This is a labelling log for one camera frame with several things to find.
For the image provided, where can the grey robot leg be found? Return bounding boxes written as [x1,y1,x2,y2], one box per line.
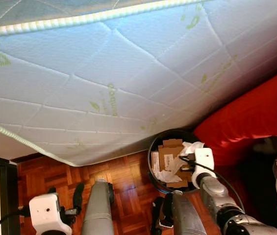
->
[82,178,116,235]
[151,190,208,235]

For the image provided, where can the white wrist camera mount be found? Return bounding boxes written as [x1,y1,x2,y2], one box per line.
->
[29,193,73,235]
[192,148,216,189]

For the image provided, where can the grey robot right leg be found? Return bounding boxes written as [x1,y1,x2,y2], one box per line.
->
[151,190,208,235]

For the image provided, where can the grey robot left leg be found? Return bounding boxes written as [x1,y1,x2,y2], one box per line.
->
[82,178,116,235]

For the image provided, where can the white crumpled paper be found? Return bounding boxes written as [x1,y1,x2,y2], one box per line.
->
[179,141,205,158]

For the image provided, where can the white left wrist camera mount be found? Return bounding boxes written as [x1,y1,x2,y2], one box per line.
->
[29,193,73,235]

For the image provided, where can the black round trash bin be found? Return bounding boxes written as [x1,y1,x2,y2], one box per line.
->
[147,128,213,194]

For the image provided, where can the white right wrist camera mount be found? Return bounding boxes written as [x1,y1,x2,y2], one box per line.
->
[192,148,216,189]

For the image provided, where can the brown cardboard pieces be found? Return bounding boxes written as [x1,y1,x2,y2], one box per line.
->
[157,139,194,188]

